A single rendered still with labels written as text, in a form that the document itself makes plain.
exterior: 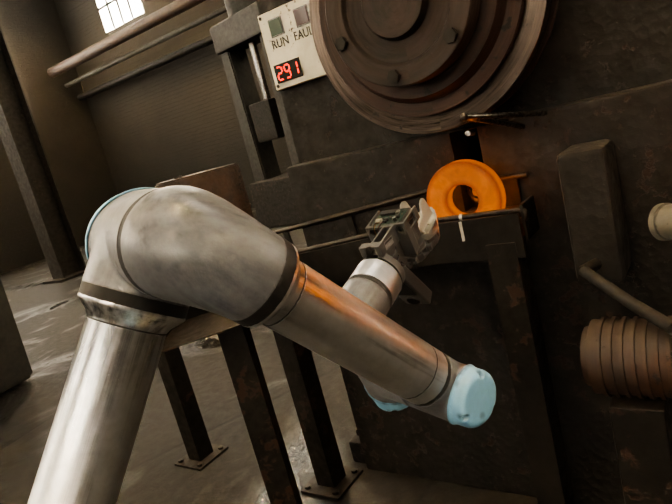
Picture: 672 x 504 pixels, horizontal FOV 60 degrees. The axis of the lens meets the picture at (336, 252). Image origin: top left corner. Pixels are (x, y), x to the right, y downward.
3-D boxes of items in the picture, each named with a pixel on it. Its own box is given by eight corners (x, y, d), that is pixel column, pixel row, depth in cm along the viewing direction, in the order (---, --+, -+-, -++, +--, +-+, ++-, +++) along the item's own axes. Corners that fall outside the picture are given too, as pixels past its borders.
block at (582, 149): (588, 266, 112) (568, 144, 108) (634, 263, 108) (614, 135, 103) (576, 286, 104) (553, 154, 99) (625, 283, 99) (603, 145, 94)
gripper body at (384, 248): (418, 202, 92) (389, 246, 84) (436, 246, 96) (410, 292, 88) (377, 208, 96) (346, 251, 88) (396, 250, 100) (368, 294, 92)
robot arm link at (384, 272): (400, 312, 85) (354, 313, 90) (411, 292, 88) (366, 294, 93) (381, 272, 81) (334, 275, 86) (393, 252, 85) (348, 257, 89)
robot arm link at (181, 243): (204, 153, 48) (514, 368, 75) (157, 163, 56) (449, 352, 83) (135, 279, 45) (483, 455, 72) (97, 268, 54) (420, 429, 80)
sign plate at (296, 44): (281, 90, 146) (262, 16, 142) (367, 61, 130) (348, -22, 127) (275, 91, 144) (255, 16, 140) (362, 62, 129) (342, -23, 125)
